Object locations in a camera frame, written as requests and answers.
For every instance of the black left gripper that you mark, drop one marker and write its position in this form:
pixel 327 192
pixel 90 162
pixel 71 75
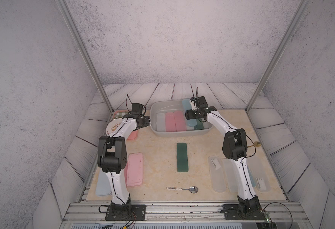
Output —
pixel 147 121

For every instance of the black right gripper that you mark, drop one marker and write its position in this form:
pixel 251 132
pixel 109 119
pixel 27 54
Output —
pixel 189 114

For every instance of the dark green pencil case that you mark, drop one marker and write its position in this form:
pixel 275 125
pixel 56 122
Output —
pixel 199 125
pixel 182 158

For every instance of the teal pencil case with label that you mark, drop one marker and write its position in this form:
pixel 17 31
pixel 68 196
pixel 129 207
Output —
pixel 187 107

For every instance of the frosted white pencil case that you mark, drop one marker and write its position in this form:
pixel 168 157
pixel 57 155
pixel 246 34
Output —
pixel 160 122

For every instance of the grey plastic storage box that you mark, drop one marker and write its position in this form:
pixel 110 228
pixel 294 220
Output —
pixel 172 106

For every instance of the translucent pink pencil case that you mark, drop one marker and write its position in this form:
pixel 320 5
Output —
pixel 180 122

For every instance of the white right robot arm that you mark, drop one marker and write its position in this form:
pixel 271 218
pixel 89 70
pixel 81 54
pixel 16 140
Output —
pixel 234 148

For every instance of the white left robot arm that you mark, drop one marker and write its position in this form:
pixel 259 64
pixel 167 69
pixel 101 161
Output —
pixel 112 153

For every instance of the light pink ridged pencil case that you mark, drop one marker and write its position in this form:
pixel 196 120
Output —
pixel 134 170

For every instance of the clear pencil case with label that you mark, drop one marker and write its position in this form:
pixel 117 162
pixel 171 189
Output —
pixel 217 174

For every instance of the light blue pencil case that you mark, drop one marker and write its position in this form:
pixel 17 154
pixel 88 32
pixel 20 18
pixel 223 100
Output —
pixel 103 187

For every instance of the clear case with label right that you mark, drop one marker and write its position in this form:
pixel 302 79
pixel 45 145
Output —
pixel 259 175

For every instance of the pink plastic tray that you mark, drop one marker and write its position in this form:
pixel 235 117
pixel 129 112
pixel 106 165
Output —
pixel 131 137

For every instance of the green checkered cloth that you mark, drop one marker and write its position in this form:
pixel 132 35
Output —
pixel 121 114

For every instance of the round patterned ceramic plate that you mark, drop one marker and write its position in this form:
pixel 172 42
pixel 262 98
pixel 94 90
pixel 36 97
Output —
pixel 108 128

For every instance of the metal spoon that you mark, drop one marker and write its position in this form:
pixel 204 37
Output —
pixel 192 190

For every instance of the right aluminium frame post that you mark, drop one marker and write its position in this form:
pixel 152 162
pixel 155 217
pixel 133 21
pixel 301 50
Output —
pixel 297 17

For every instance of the aluminium frame post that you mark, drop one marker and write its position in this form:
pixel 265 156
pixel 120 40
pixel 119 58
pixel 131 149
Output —
pixel 83 51
pixel 297 17

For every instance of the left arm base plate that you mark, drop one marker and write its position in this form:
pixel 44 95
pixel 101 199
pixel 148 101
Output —
pixel 116 212

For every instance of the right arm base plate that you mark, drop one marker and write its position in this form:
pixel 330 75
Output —
pixel 236 212

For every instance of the aluminium front rail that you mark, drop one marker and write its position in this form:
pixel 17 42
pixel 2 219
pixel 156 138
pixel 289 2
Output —
pixel 192 212

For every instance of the left aluminium frame post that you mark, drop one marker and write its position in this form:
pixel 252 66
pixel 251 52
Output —
pixel 83 51

